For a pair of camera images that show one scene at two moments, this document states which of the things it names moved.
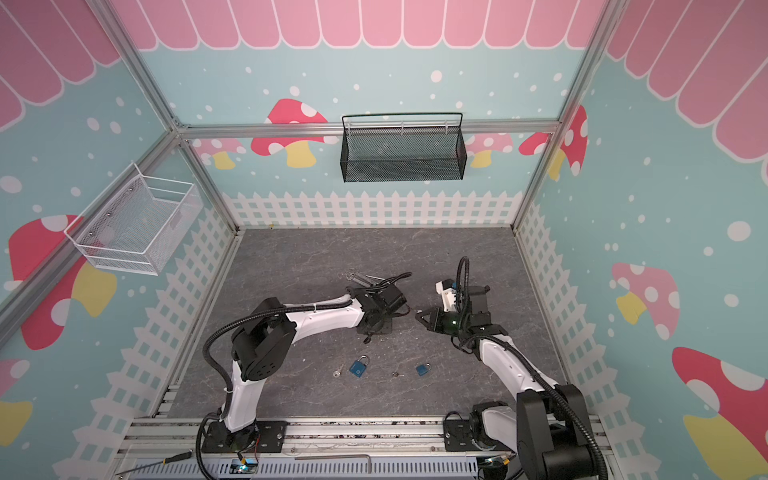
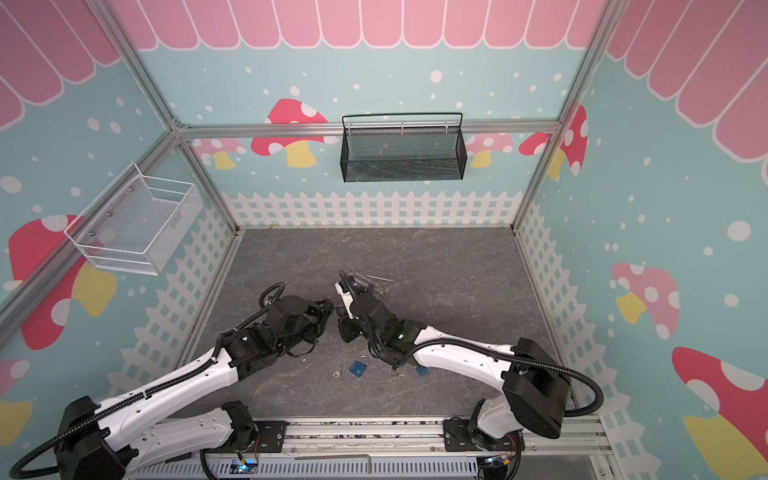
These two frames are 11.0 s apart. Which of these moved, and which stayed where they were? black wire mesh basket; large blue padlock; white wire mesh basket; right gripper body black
Moved: right gripper body black
Stayed: large blue padlock; white wire mesh basket; black wire mesh basket
